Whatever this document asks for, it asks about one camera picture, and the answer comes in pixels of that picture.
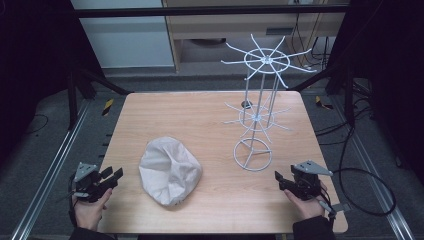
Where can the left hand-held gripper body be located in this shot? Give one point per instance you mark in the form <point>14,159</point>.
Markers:
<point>87,181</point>

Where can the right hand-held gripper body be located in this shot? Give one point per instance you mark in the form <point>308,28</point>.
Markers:
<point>307,180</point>

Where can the white bucket hat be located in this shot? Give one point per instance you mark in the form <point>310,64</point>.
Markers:
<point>170,171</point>

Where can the person's right hand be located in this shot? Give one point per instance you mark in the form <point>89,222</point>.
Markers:
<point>307,206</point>

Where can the person's left hand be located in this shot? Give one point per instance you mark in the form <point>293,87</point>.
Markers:
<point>89,210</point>

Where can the yellow black striped tape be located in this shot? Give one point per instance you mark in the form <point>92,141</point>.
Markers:
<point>322,103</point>
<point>107,107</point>

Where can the black metal stand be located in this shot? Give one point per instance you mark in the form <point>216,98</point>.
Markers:
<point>80,86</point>
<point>336,86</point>

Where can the white cabinet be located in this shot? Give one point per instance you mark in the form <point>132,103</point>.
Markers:
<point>123,36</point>

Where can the wooden shelf unit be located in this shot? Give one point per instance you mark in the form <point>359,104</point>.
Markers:
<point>253,30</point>

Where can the black horizontal bar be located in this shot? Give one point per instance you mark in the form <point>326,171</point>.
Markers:
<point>210,11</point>

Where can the aluminium rail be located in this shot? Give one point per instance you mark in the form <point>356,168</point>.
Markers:
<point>50,173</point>
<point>373,170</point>

